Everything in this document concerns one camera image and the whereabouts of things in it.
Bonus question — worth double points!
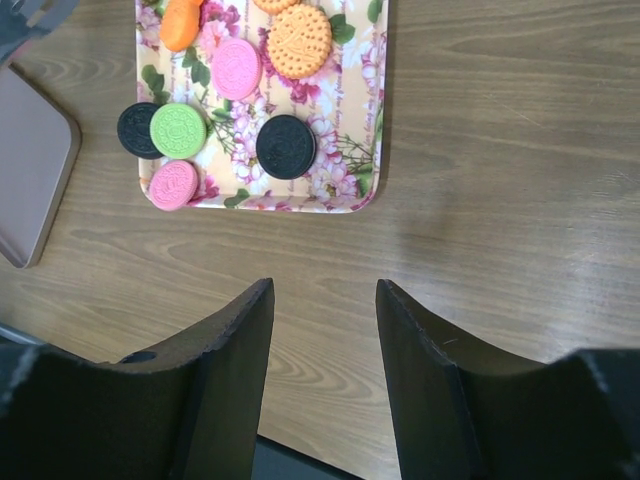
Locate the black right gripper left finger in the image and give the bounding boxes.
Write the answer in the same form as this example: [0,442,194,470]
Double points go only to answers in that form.
[1,279,275,479]

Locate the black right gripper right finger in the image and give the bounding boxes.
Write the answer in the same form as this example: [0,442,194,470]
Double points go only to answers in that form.
[376,280,639,479]

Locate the pink sandwich cookie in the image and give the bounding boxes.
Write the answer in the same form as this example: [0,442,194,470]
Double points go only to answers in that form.
[212,38,262,101]
[149,160,199,211]

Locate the round dotted biscuit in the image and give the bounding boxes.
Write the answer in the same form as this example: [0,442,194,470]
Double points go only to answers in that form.
[254,0,300,15]
[267,3,332,80]

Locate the metal tongs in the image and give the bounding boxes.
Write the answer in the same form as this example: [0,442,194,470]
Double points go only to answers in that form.
[0,0,79,66]

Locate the green sandwich cookie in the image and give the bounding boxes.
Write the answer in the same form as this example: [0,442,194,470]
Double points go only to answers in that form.
[149,103,207,160]

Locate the black sandwich cookie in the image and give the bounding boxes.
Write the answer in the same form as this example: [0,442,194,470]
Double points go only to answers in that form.
[117,102,163,160]
[256,114,316,180]

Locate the rose gold tin lid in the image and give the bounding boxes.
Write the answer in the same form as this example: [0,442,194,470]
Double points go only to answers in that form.
[1,67,82,269]

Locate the floral serving tray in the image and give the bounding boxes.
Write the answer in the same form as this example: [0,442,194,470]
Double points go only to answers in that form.
[135,1,389,214]

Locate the orange squirrel cookie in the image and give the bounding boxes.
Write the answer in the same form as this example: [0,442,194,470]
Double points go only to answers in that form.
[159,0,203,52]

